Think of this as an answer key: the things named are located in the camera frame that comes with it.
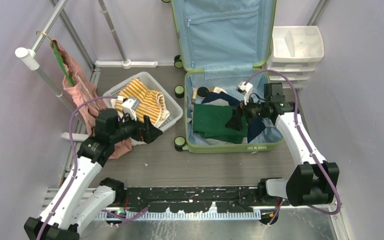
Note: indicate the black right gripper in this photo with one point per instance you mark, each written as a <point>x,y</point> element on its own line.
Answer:
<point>235,122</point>

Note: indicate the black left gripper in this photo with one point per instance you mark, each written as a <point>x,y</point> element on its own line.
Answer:
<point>145,131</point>

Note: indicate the yellow white striped garment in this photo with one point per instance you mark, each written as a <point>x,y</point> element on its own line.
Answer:
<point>152,102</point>

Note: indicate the dark green garment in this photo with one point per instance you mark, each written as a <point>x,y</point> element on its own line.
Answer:
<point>209,122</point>

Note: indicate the white perforated plastic basket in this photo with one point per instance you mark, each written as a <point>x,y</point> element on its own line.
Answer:
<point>149,81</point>

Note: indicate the green ribbed hard-shell suitcase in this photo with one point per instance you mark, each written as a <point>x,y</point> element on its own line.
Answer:
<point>222,43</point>

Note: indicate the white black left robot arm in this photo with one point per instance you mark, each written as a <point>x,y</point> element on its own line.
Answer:
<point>66,217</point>

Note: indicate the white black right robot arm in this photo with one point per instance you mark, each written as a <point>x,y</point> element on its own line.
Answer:
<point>313,182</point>

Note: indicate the navy blue folded garment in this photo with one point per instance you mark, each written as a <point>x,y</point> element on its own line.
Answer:
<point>254,130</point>

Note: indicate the black round jar lid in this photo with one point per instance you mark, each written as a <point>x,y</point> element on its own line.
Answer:
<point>202,92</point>

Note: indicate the pink cloth garment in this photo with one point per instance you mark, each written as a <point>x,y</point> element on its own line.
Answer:
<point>83,91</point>

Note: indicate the white plastic drawer organizer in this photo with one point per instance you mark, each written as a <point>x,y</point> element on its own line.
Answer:
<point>295,52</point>

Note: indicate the green clothes hanger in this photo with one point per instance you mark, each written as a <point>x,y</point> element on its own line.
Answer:
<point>61,63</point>

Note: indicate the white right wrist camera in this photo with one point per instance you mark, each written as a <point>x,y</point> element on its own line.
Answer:
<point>246,89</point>

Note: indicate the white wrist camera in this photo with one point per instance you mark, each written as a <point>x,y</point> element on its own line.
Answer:
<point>129,106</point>
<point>246,89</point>

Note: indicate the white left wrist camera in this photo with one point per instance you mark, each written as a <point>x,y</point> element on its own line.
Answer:
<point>129,106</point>

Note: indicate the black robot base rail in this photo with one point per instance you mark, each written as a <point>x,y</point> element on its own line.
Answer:
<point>193,204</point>

